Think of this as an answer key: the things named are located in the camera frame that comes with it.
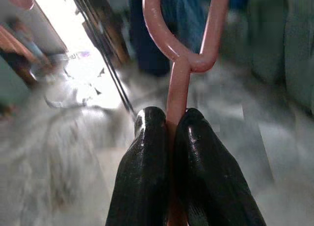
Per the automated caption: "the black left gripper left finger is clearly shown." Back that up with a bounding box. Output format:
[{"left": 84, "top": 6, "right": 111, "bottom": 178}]
[{"left": 105, "top": 106, "right": 170, "bottom": 226}]

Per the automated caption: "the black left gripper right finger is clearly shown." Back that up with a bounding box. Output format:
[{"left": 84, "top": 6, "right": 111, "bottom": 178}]
[{"left": 173, "top": 107, "right": 267, "bottom": 226}]

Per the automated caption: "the pink-red plastic clothes hanger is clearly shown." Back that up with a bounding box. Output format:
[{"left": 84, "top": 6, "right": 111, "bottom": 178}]
[{"left": 129, "top": 0, "right": 231, "bottom": 226}]

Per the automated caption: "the black metal drying rack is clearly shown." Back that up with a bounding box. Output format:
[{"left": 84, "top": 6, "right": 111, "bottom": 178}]
[{"left": 68, "top": 0, "right": 136, "bottom": 121}]

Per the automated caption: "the dark navy hanging garment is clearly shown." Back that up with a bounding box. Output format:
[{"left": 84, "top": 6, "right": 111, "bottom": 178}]
[{"left": 129, "top": 0, "right": 172, "bottom": 77}]

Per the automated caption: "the dark green sofa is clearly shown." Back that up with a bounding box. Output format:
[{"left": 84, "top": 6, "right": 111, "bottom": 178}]
[{"left": 245, "top": 0, "right": 314, "bottom": 114}]

